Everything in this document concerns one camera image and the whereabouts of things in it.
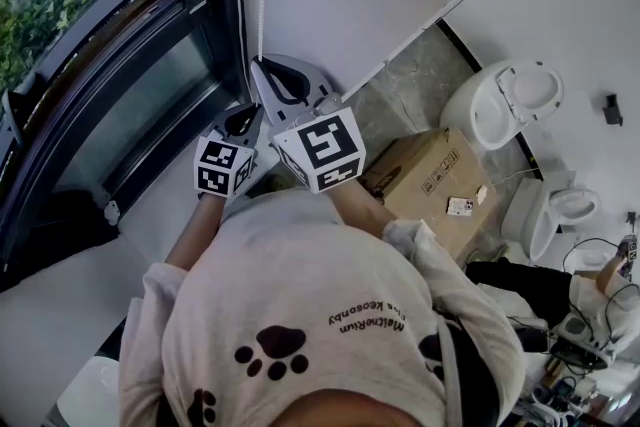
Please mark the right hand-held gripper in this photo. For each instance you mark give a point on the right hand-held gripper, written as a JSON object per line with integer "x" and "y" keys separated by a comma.
{"x": 325, "y": 150}

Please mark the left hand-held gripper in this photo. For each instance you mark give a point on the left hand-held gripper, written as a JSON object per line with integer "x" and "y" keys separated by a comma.
{"x": 217, "y": 165}

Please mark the person's right forearm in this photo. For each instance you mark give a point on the person's right forearm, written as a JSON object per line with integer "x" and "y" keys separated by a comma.
{"x": 365, "y": 205}

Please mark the person's left forearm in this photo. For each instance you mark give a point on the person's left forearm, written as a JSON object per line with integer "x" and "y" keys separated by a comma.
{"x": 195, "y": 235}

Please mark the dark framed window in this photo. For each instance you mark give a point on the dark framed window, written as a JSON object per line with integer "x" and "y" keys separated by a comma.
{"x": 150, "y": 80}

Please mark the large cardboard box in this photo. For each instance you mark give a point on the large cardboard box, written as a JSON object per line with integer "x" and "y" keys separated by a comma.
{"x": 400, "y": 210}

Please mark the grey paw-print sweatshirt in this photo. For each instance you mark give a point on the grey paw-print sweatshirt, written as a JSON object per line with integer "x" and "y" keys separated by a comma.
{"x": 300, "y": 280}

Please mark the round white tankless toilet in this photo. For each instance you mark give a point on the round white tankless toilet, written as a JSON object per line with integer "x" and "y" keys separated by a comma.
{"x": 465, "y": 115}

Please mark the white patterned phone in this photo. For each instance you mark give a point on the white patterned phone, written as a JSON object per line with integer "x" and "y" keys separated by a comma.
{"x": 460, "y": 206}

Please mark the crumpled white paper scrap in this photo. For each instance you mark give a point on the crumpled white paper scrap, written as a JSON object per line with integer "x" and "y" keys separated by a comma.
{"x": 482, "y": 195}

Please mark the white windowsill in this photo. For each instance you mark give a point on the white windowsill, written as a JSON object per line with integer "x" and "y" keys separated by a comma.
{"x": 60, "y": 305}

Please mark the white toilet with tank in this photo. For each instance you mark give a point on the white toilet with tank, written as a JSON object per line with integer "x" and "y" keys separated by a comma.
{"x": 522, "y": 215}
{"x": 585, "y": 257}

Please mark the white ceramic fixture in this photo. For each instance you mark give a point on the white ceramic fixture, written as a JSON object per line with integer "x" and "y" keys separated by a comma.
{"x": 87, "y": 395}

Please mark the person's head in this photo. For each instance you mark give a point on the person's head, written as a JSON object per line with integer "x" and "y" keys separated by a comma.
{"x": 365, "y": 410}

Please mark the grey chair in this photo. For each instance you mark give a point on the grey chair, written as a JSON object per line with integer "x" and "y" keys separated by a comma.
{"x": 580, "y": 340}

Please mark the pile of electronic equipment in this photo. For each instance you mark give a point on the pile of electronic equipment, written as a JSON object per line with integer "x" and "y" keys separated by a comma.
{"x": 560, "y": 400}

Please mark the small white plastic bracket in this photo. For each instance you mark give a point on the small white plastic bracket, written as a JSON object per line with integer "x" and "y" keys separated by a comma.
{"x": 112, "y": 212}

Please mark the black wall-mounted holder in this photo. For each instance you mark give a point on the black wall-mounted holder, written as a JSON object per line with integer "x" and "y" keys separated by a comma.
{"x": 612, "y": 110}

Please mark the small black wall fitting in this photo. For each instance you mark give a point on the small black wall fitting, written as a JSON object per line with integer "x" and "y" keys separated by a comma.
{"x": 632, "y": 221}

